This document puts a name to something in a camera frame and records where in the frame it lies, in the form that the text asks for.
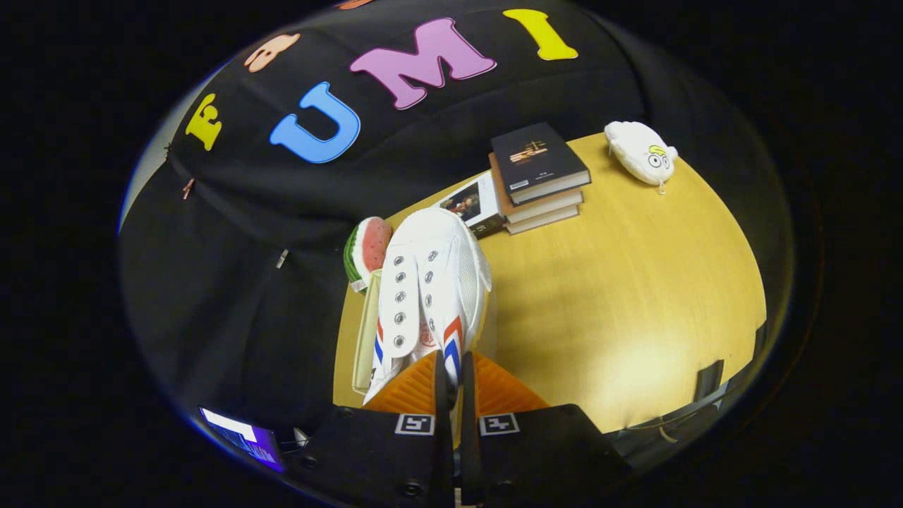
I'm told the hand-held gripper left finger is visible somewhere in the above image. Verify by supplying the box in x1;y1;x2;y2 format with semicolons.
293;351;456;507

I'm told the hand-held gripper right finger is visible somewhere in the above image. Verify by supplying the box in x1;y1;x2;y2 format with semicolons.
459;351;632;507

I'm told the beige fabric storage box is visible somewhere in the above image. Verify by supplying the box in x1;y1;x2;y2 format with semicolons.
351;268;499;396

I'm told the open laptop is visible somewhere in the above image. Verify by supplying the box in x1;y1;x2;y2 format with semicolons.
199;407;286;472

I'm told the watermelon slice plush toy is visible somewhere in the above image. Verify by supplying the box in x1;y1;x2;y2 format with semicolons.
344;217;393;293

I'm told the thin brown book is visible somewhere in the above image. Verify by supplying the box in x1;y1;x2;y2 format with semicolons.
504;205;581;235

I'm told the brown cover book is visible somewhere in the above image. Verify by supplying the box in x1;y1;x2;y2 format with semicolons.
488;154;585;224

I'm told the white portrait cover book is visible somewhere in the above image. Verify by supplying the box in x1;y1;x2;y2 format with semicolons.
439;171;507;239

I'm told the black cover book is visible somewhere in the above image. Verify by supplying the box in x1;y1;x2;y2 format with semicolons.
490;122;592;207

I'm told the white plush toy with face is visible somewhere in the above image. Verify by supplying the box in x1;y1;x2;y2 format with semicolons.
604;121;679;195

